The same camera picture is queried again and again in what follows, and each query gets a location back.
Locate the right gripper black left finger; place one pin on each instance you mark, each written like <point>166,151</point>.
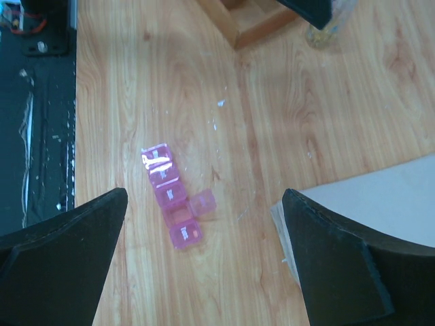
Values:
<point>53,272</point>

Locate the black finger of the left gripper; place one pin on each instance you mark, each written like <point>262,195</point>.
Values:
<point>318,13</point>

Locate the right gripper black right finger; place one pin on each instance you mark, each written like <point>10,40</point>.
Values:
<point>351,274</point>

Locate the clear bottle yellow capsules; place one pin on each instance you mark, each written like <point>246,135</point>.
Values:
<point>341,12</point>

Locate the pink weekly pill organizer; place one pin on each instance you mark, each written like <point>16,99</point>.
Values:
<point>180,211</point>

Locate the wooden compartment tray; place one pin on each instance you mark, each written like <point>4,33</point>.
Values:
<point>244,22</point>

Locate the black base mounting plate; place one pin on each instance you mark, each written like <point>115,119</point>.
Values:
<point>38,111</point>

